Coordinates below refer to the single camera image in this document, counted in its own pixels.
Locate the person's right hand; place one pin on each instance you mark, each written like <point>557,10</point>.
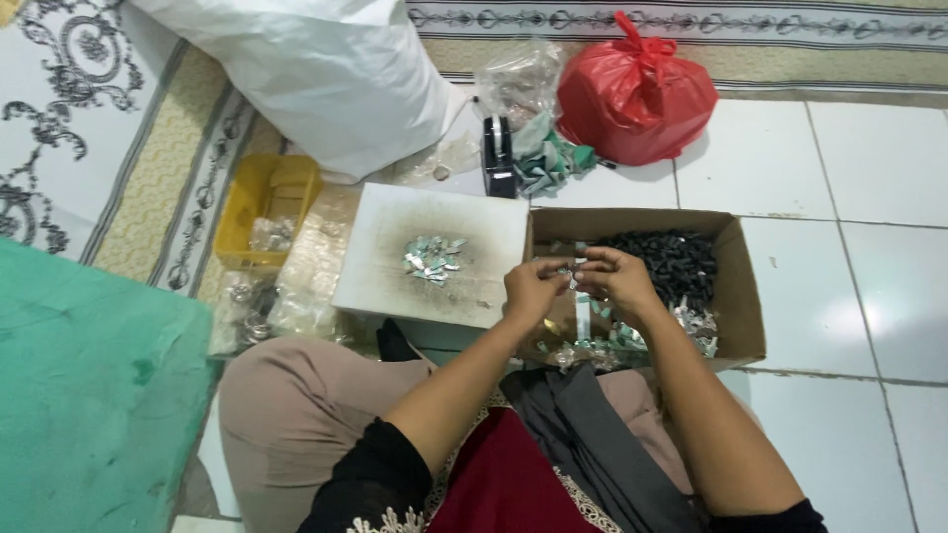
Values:
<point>616,280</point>

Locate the person's left hand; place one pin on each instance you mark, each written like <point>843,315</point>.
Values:
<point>527,289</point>

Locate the person's right fingers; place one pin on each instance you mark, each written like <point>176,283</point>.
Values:
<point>592,270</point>

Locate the person's left fingers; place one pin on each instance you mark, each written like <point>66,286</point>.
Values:
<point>552,268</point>

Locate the small silver-green foil strip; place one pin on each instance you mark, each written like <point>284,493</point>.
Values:
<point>572,275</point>

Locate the heap of silver-green foil pieces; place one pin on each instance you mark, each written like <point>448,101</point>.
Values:
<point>637,333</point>

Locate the heap of small black parts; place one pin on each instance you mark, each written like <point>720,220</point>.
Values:
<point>670,265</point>

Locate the brown cardboard box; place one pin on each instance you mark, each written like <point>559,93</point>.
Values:
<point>670,296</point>

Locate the heap of green paper scraps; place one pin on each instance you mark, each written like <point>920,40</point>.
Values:
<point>552,159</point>

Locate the pile of wrapped silver-green pieces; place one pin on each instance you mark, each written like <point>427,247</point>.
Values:
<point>433,259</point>

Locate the black tape dispenser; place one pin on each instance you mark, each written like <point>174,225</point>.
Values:
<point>498,159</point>

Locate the white square board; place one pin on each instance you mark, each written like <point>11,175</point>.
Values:
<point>415,252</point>

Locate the red plastic bag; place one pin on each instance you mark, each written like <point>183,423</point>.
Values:
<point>637,100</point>

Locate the clear plastic bag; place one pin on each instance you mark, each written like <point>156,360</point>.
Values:
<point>518,78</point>

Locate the clear bags of metal parts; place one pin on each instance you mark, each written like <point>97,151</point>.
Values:
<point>289,289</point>

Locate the person's legs and clothing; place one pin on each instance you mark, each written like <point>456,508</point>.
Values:
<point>311,422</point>

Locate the yellow plastic crate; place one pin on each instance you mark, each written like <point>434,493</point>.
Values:
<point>266,211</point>

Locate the large white sack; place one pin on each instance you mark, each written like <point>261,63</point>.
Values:
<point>311,74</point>

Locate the patterned white carpet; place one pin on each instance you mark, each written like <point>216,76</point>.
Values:
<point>111,140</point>

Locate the green mattress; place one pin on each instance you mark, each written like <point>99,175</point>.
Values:
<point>96,385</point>

